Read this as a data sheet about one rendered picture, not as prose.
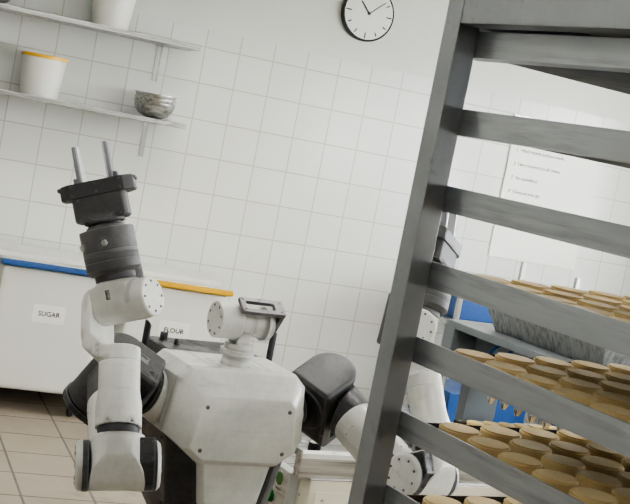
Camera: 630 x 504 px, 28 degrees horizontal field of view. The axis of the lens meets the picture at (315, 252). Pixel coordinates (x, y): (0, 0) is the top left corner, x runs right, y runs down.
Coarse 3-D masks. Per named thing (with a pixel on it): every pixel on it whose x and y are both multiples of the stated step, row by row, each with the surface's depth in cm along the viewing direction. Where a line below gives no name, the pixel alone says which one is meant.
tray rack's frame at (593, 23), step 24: (480, 0) 139; (504, 0) 136; (528, 0) 132; (552, 0) 129; (576, 0) 126; (600, 0) 123; (624, 0) 120; (480, 24) 139; (504, 24) 135; (528, 24) 132; (552, 24) 129; (576, 24) 125; (600, 24) 123; (624, 24) 120
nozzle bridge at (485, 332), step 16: (448, 320) 372; (464, 320) 375; (448, 336) 371; (464, 336) 371; (480, 336) 358; (496, 336) 353; (496, 352) 364; (528, 352) 339; (544, 352) 339; (464, 400) 377; (480, 400) 379; (496, 400) 382; (464, 416) 378; (480, 416) 381
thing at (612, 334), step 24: (432, 264) 146; (432, 288) 145; (456, 288) 142; (480, 288) 138; (504, 288) 135; (504, 312) 134; (528, 312) 131; (552, 312) 128; (576, 312) 125; (576, 336) 125; (600, 336) 122; (624, 336) 119
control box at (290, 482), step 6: (282, 462) 306; (282, 468) 302; (288, 468) 302; (282, 474) 301; (288, 474) 299; (282, 480) 301; (288, 480) 299; (294, 480) 299; (276, 486) 303; (282, 486) 301; (288, 486) 299; (294, 486) 300; (276, 492) 303; (282, 492) 300; (288, 492) 299; (294, 492) 300; (276, 498) 302; (282, 498) 300; (288, 498) 299; (294, 498) 300
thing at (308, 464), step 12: (300, 456) 294; (312, 456) 296; (324, 456) 297; (336, 456) 299; (348, 456) 301; (300, 468) 295; (312, 468) 297; (324, 468) 298; (336, 468) 300; (348, 468) 302; (468, 480) 320
